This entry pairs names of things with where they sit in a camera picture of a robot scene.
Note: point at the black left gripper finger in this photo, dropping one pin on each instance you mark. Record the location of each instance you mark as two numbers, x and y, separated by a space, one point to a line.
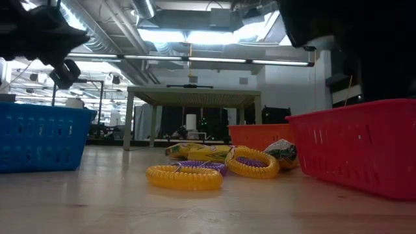
71 37

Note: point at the blue plastic basket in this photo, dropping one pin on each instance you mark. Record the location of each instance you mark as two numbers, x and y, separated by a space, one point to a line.
39 139

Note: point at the orange plastic basket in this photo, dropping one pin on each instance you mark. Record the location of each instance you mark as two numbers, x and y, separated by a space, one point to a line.
256 135

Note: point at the white lampshade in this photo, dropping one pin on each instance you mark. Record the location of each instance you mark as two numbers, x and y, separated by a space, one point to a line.
74 103

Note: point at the black box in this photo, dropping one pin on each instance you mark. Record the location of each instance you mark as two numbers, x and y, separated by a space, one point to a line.
276 115

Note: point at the red plastic basket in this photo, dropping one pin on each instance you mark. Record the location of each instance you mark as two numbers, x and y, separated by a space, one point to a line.
357 146

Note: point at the long ceiling strip light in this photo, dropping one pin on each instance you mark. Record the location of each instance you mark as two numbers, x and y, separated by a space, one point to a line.
214 60

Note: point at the beige table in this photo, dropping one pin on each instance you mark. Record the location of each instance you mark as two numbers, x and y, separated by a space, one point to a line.
195 96

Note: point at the white cylinder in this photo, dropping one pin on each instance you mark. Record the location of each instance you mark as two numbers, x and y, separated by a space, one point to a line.
191 122

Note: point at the black metal stand frame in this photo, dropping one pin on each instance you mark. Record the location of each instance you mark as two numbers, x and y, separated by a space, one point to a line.
92 81

